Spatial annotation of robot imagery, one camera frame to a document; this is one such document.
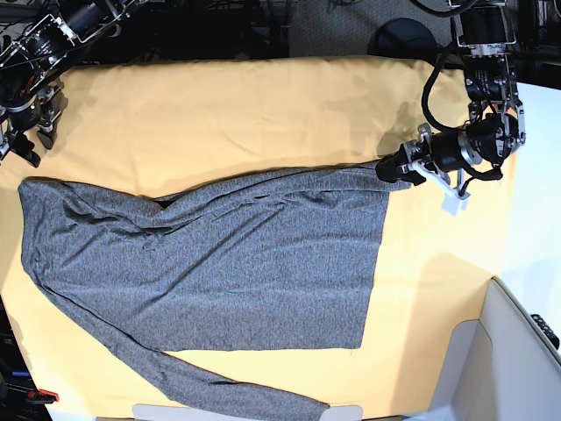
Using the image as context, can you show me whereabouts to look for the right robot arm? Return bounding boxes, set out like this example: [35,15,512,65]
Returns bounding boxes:
[1,1,145,168]

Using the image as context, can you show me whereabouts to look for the red clamp left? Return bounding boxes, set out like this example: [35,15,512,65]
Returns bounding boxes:
[26,389,59,405]

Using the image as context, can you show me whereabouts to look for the grey long-sleeve T-shirt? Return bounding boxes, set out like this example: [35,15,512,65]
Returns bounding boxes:
[18,162,395,410]

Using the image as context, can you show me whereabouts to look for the black remote on bin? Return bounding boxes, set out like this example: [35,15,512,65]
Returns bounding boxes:
[530,314,560,350]

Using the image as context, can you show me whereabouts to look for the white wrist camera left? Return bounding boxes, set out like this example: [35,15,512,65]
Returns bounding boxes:
[442,195,470,217]

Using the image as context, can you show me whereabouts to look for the yellow table cloth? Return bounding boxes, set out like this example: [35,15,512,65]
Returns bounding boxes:
[1,57,517,420]

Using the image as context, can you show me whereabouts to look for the black round base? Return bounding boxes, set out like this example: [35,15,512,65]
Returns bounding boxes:
[367,18,438,63]

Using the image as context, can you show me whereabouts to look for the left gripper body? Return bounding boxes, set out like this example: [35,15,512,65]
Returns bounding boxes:
[398,124,480,196]

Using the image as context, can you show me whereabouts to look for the white storage bin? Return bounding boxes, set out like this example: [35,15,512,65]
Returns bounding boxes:
[426,278,560,420]

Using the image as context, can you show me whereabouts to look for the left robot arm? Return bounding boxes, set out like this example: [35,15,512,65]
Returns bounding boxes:
[376,1,526,200]

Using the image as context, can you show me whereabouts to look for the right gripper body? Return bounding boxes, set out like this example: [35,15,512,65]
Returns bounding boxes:
[1,85,67,156]

